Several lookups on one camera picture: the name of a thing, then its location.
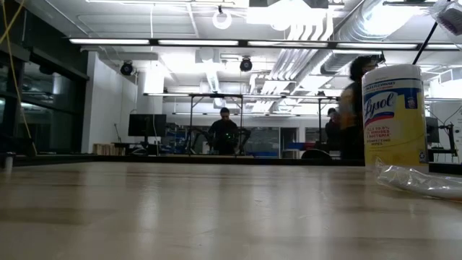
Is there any person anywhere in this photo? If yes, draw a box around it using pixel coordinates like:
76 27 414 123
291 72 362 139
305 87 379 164
208 107 241 155
323 107 342 152
337 55 380 160

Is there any white ring lamp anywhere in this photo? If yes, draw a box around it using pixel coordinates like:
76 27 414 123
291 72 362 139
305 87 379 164
212 5 232 30

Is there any black aluminium table frame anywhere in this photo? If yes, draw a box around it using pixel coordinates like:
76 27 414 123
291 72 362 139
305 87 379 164
14 153 462 175

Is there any black computer monitor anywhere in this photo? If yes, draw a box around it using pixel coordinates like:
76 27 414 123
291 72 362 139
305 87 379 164
128 113 167 145

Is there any black background workstation frame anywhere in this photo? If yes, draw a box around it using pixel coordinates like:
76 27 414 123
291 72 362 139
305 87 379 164
144 92 364 156

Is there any small grey table post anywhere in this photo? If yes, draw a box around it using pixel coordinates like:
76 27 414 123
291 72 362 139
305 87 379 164
0 151 16 171

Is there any black overhead light bar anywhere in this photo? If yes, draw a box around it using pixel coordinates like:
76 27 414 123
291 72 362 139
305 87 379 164
68 38 462 51

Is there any black chair back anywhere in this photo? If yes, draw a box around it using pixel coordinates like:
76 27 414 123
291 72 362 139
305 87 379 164
301 148 332 160

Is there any silver ventilation duct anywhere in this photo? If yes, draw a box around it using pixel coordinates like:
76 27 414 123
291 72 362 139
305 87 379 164
319 0 409 75

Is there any black equipment stand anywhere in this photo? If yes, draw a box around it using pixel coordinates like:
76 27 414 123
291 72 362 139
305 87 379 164
427 122 460 163

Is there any yellow Lysol wipes canister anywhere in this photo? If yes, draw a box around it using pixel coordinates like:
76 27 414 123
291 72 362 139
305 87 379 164
362 64 430 173

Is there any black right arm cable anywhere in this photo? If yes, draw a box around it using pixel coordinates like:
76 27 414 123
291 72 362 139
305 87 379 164
411 21 440 66

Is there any stack of wooden blocks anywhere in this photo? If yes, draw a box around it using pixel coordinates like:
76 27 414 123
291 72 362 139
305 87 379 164
92 143 126 157

